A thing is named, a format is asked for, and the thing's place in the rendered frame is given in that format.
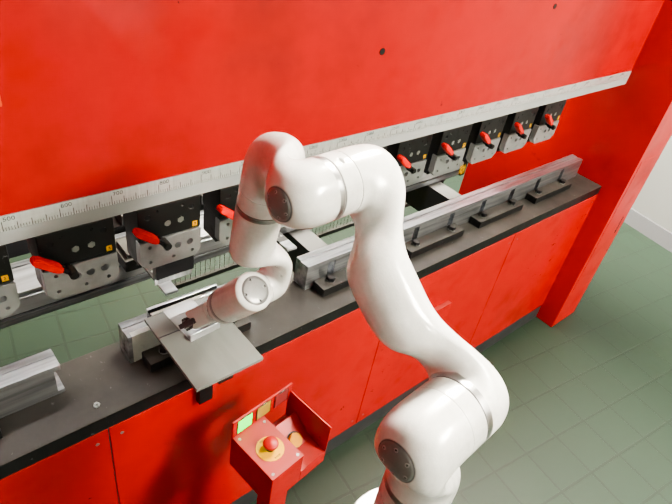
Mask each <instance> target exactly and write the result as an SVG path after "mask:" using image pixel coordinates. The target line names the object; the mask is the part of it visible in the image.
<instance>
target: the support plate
mask: <svg viewBox="0 0 672 504"><path fill-rule="evenodd" d="M208 297H209V295H206V296H204V297H201V298H199V299H196V300H194V301H195V302H196V303H197V304H198V305H200V304H201V303H203V302H205V301H207V299H208ZM144 320H145V323H146V324H147V326H148V327H149V328H150V330H151V331H152V332H153V334H154V335H155V336H156V338H157V339H158V341H159V342H160V343H161V345H162V346H163V347H164V349H165V350H166V351H167V353H168V354H169V355H170V357H171V358H172V360H173V361H174V362H175V364H176V365H177V366H178V368H179V369H180V370H181V372H182V373H183V375H184V376H185V377H186V379H187V380H188V381H189V383H190V384H191V385H192V387H193V388H194V389H195V391H196V392H199V391H201V390H203V389H205V388H207V387H209V386H211V385H213V384H215V383H217V382H219V381H221V380H223V379H225V378H227V377H229V376H232V375H234V374H236V373H238V372H240V371H242V370H244V369H246V368H248V367H250V366H252V365H254V364H256V363H258V362H260V361H262V360H263V357H262V355H261V354H260V353H259V352H258V351H257V350H256V349H255V347H254V346H253V345H252V344H251V343H250V342H249V341H248V339H247V338H246V337H245V336H244V335H243V334H242V333H241V331H240V330H239V329H238V328H237V327H236V326H235V325H234V323H230V324H221V323H220V328H218V329H216V330H214V331H212V332H210V333H208V334H206V335H204V336H202V337H200V338H198V339H196V340H194V341H192V342H191V341H190V340H189V339H188V338H187V337H186V336H185V335H184V334H183V333H182V332H181V331H177V332H175V333H172V334H170V335H167V336H165V337H162V338H160V339H159V337H161V336H164V335H166V334H169V333H171V332H174V331H176V330H179V329H178V327H177V326H176V325H175V324H174V323H173V322H172V321H171V320H170V319H169V318H168V317H167V316H166V315H165V314H164V313H163V312H162V313H159V314H156V315H154V316H151V317H148V318H146V319H144Z"/></svg>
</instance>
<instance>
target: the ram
mask: <svg viewBox="0 0 672 504"><path fill-rule="evenodd" d="M664 1H665V0H0V97H1V101H2V107H0V217H2V216H6V215H10V214H15V213H19V212H23V211H28V210H32V209H36V208H41V207H45V206H49V205H54V204H58V203H62V202H67V201H71V200H75V199H80V198H84V197H88V196H93V195H97V194H101V193H105V192H110V191H114V190H118V189H123V188H127V187H131V186H136V185H140V184H144V183H149V182H153V181H157V180H162V179H166V178H170V177H175V176H179V175H183V174H188V173H192V172H196V171H200V170H205V169H209V168H213V167H218V166H222V165H226V164H231V163H235V162H239V161H244V158H245V155H246V152H247V150H248V148H249V146H250V145H251V143H252V142H253V141H254V140H255V139H256V138H257V137H259V136H260V135H262V134H265V133H268V132H283V133H287V134H289V135H291V136H293V137H295V138H296V139H297V140H298V141H299V142H300V143H301V144H302V146H303V147H304V146H308V145H313V144H317V143H321V142H326V141H330V140H334V139H339V138H343V137H347V136H352V135H356V134H360V133H365V132H369V131H373V130H378V129H382V128H386V127H390V126H395V125H399V124H403V123H408V122H412V121H416V120H421V119H425V118H429V117H434V116H438V115H442V114H447V113H451V112H455V111H460V110H464V109H468V108H473V107H477V106H481V105H485V104H490V103H494V102H498V101H503V100H507V99H511V98H516V97H520V96H524V95H529V94H533V93H537V92H542V91H546V90H550V89H555V88H559V87H563V86H568V85H572V84H576V83H581V82H585V81H589V80H593V79H598V78H602V77H606V76H611V75H615V74H619V73H624V72H628V71H631V70H632V69H633V67H634V65H635V62H636V60H637V58H638V56H639V54H640V52H641V50H642V48H643V45H644V43H645V41H646V39H647V37H648V35H649V33H650V31H651V29H652V26H653V24H654V22H655V20H656V18H657V16H658V14H659V12H660V9H661V7H662V5H663V3H664ZM627 80H628V78H625V79H621V80H617V81H613V82H609V83H605V84H601V85H597V86H593V87H589V88H585V89H581V90H577V91H573V92H569V93H564V94H560V95H556V96H552V97H548V98H544V99H540V100H536V101H532V102H528V103H524V104H520V105H516V106H512V107H508V108H503V109H499V110H495V111H491V112H487V113H483V114H479V115H475V116H471V117H467V118H463V119H459V120H455V121H451V122H447V123H443V124H438V125H434V126H430V127H426V128H422V129H418V130H414V131H410V132H406V133H402V134H398V135H394V136H390V137H386V138H382V139H378V140H373V141H369V142H365V143H361V144H372V145H376V146H379V147H384V146H388V145H392V144H396V143H399V142H403V141H407V140H411V139H415V138H419V137H423V136H427V135H430V134H434V133H438V132H442V131H446V130H450V129H454V128H457V127H461V126H465V125H469V124H473V123H477V122H481V121H485V120H488V119H492V118H496V117H500V116H504V115H508V114H512V113H515V112H519V111H523V110H527V109H531V108H535V107H539V106H543V105H546V104H550V103H554V102H558V101H562V100H566V99H570V98H573V97H577V96H581V95H585V94H589V93H593V92H597V91H601V90H604V89H608V88H612V87H616V86H620V85H624V84H626V82H627ZM240 178H241V173H239V174H235V175H231V176H227V177H223V178H219V179H215V180H211V181H207V182H203V183H199V184H195V185H191V186H186V187H182V188H178V189H174V190H170V191H166V192H162V193H158V194H154V195H150V196H146V197H142V198H138V199H134V200H130V201H126V202H121V203H117V204H113V205H109V206H105V207H101V208H97V209H93V210H89V211H85V212H81V213H77V214H73V215H69V216H65V217H61V218H56V219H52V220H48V221H44V222H40V223H36V224H32V225H28V226H24V227H20V228H16V229H12V230H8V231H4V232H0V246H1V245H5V244H9V243H13V242H17V241H21V240H24V239H28V238H32V237H36V236H40V235H44V234H48V233H52V232H55V231H59V230H63V229H67V228H71V227H75V226H79V225H82V224H86V223H90V222H94V221H98V220H102V219H106V218H110V217H113V216H117V215H121V214H125V213H129V212H133V211H137V210H140V209H144V208H148V207H152V206H156V205H160V204H164V203H168V202H171V201H175V200H179V199H183V198H187V197H191V196H195V195H198V194H202V193H206V192H210V191H214V190H218V189H222V188H226V187H229V186H233V185H237V184H239V183H240Z"/></svg>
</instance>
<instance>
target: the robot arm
mask: <svg viewBox="0 0 672 504"><path fill-rule="evenodd" d="M405 197H406V189H405V182H404V178H403V175H402V172H401V169H400V167H399V165H398V163H397V162H396V160H395V159H394V158H393V157H392V155H391V154H390V153H389V152H387V151H386V150H385V149H383V148H381V147H379V146H376V145H372V144H358V145H352V146H348V147H344V148H340V149H337V150H333V151H330V152H326V153H323V154H319V155H316V156H313V157H310V158H306V159H305V152H304V149H303V146H302V144H301V143H300V142H299V141H298V140H297V139H296V138H295V137H293V136H291V135H289V134H287V133H283V132H268V133H265V134H262V135H260V136H259V137H257V138H256V139H255V140H254V141H253V142H252V143H251V145H250V146H249V148H248V150H247V152H246V155H245V158H244V162H243V167H242V172H241V178H240V183H239V188H238V194H237V199H236V205H235V211H234V217H233V223H232V229H231V235H230V242H229V251H230V255H231V258H232V259H233V261H234V262H235V263H236V264H238V265H240V266H242V267H247V268H259V267H261V268H260V269H259V270H257V271H255V272H246V273H243V274H242V275H240V276H238V277H236V278H235V279H233V280H231V281H229V282H228V283H226V284H224V285H222V286H221V287H219V288H217V289H215V290H214V291H212V292H211V294H210V295H209V297H208V299H207V301H205V302H203V303H201V304H200V305H198V306H196V307H194V308H192V309H190V310H188V311H186V313H185V314H186V316H187V317H185V318H183V319H182V324H180V325H178V326H179V328H180V330H181V329H183V328H184V329H186V331H189V330H191V329H198V328H201V327H204V326H206V325H209V324H212V323H214V322H218V323H221V324H230V323H233V322H235V321H237V320H240V319H242V318H244V317H247V316H249V315H251V314H254V313H256V312H258V311H261V310H263V309H264V308H266V307H267V305H268V304H269V303H270V302H273V301H275V300H276V299H278V298H280V297H281V296H282V295H283V294H284V293H285V291H286V290H287V287H288V285H289V282H290V278H291V274H292V261H291V259H290V257H289V255H288V254H287V252H286V251H285V250H284V249H283V248H282V247H281V246H280V245H279V244H278V243H277V242H276V241H277V238H278V234H279V231H280V227H281V225H282V226H284V227H288V228H292V229H311V228H315V227H319V226H322V225H324V224H327V223H330V222H332V221H335V220H337V219H340V218H342V217H345V216H347V215H350V216H351V218H352V219H353V221H354V225H355V239H354V243H353V247H352V250H351V253H350V256H349V259H348V263H347V280H348V283H349V286H350V289H351V291H352V294H353V296H354V298H355V300H356V302H357V304H358V306H359V308H360V310H361V312H362V314H363V316H364V318H365V320H366V322H367V323H368V325H369V327H370V328H371V330H372V331H373V333H374V334H375V336H376V337H377V338H378V339H379V340H380V341H381V342H382V343H383V344H384V345H385V346H386V347H388V348H389V349H391V350H393V351H395V352H398V353H402V354H406V355H409V356H412V357H414V358H415V359H416V360H418V361H419V362H420V363H421V364H422V366H423V367H424V368H425V370H426V372H427V374H428V377H429V380H428V381H427V382H425V383H424V384H423V385H421V386H420V387H419V388H417V389H416V390H415V391H413V392H412V393H411V394H409V395H408V396H407V397H405V398H404V399H403V400H402V401H400V402H399V403H398V404H397V405H396V406H394V407H393V408H392V409H391V410H390V411H389V412H388V413H387V415H386V416H385V417H384V418H383V420H382V421H381V423H380V425H379V427H378V429H377V431H376V434H375V441H374V445H375V450H376V453H377V455H378V457H379V459H380V460H381V462H382V463H383V464H384V466H385V467H386V469H385V472H384V475H383V478H382V481H381V483H380V486H379V488H375V489H373V490H370V491H368V492H367V493H365V494H363V495H362V496H361V497H360V498H359V499H358V500H357V501H356V503H355V504H451V503H452V501H453V499H454V497H455V495H456V493H457V490H458V488H459V484H460V478H461V473H460V465H461V464H462V463H463V462H464V461H465V460H466V459H467V458H468V457H470V456H471V455H472V454H473V453H474V452H475V451H476V450H477V449H478V448H479V447H480V446H481V445H482V444H483V443H484V442H485V441H486V440H487V439H488V438H489V437H490V436H491V435H492V434H493V433H494V432H495V431H496V430H497V429H498V428H499V427H500V426H501V425H502V423H503V422H504V420H505V418H506V415H507V412H508V408H509V396H508V392H507V388H506V386H505V383H504V381H503V379H502V378H501V376H500V375H499V373H498V372H497V370H496V369H495V368H494V367H493V366H492V365H491V363H490V362H489V361H488V360H486V359H485V358H484V357H483V356H482V355H481V354H480V353H479V352H478V351H476V350H475V349H474V348H473V347H472V346H470V345H469V344H468V343H467V342H466V341H465V340H463V339H462V338H461V337H460V336H459V335H458V334H456V333H455V332H454V331H453V330H452V329H451V328H450V327H449V326H448V325H447V324H446V323H445V322H444V321H443V320H442V319H441V318H440V316H439V315H438V314H437V312H436V311H435V309H434V308H433V306H432V304H431V303H430V301H429V299H428V297H427V295H426V293H425V291H424V289H423V287H422V285H421V283H420V281H419V278H418V276H417V274H416V272H415V270H414V268H413V266H412V263H411V261H410V259H409V256H408V254H407V251H406V247H405V243H404V236H403V216H404V206H405ZM190 318H191V319H190Z"/></svg>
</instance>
